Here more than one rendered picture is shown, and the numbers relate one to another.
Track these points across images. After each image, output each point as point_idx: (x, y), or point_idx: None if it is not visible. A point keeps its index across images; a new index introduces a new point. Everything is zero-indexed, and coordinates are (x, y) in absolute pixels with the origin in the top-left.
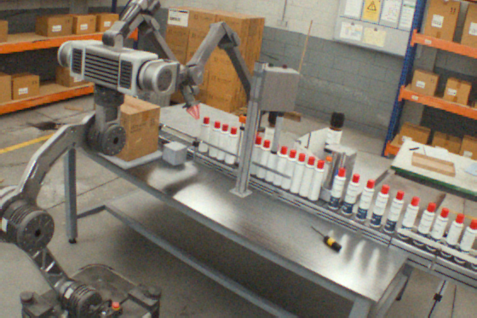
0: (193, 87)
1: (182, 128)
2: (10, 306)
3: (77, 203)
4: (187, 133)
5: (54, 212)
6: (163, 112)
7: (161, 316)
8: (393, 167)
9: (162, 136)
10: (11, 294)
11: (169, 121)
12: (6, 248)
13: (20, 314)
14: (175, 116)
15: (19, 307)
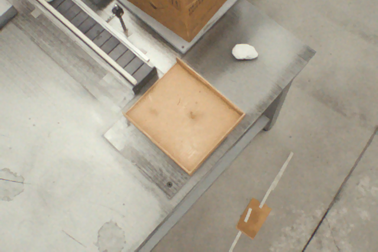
0: None
1: (74, 132)
2: (297, 1)
3: (288, 234)
4: None
5: (318, 195)
6: (113, 225)
7: None
8: None
9: (114, 35)
10: (304, 16)
11: (101, 166)
12: (348, 90)
13: None
14: (87, 206)
15: (288, 2)
